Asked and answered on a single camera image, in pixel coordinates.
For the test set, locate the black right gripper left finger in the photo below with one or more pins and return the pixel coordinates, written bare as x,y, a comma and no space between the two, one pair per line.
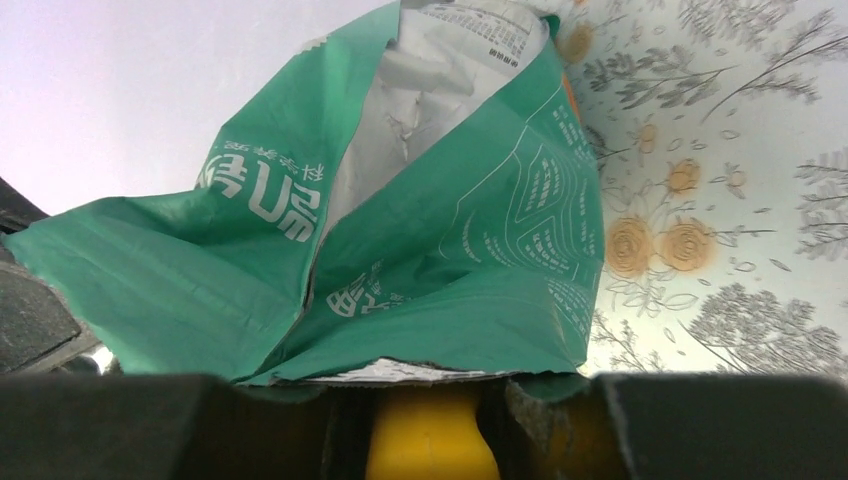
76,426

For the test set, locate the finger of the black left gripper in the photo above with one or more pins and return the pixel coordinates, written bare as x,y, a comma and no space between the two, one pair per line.
38,332

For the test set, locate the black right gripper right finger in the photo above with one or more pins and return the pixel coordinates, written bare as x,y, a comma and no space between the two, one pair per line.
667,426

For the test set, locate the orange plastic scoop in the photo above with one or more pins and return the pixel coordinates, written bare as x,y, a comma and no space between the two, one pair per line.
429,433

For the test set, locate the green dog food bag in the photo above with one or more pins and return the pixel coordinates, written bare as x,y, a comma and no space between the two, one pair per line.
411,196

